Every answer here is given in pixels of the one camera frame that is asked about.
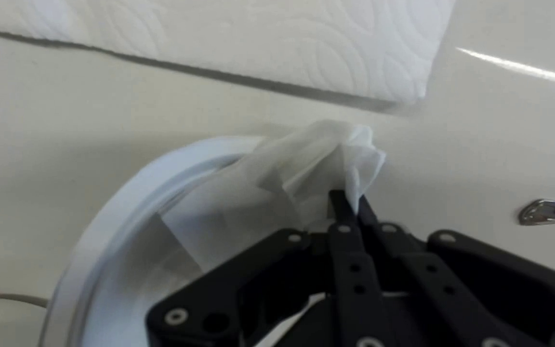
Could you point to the white bowl with few crumbs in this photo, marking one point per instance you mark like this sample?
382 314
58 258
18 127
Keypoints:
116 213

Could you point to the thin white paper towel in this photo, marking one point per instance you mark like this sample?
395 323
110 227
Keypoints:
278 181

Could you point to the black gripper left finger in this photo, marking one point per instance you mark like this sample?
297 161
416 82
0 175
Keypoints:
347 290

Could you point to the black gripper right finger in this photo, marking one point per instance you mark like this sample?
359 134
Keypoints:
457 290

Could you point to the large embossed white paper towel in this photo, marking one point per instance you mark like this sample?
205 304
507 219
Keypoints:
226 40

